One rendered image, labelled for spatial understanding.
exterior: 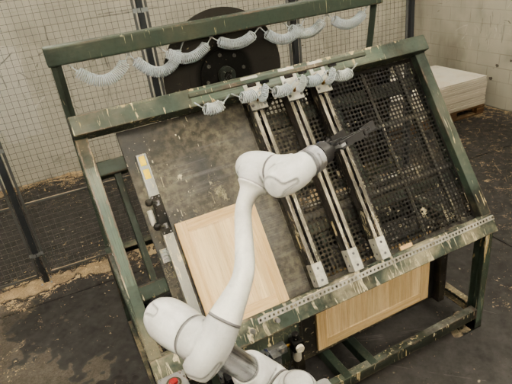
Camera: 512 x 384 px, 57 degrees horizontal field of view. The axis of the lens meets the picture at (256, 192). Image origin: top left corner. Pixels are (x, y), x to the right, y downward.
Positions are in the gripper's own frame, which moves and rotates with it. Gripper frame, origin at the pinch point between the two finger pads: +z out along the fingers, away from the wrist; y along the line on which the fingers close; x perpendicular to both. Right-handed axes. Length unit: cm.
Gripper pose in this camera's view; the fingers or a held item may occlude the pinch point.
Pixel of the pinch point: (356, 129)
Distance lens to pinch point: 163.2
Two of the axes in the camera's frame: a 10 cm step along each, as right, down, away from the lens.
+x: -4.5, -8.7, -1.8
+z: 7.1, -4.8, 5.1
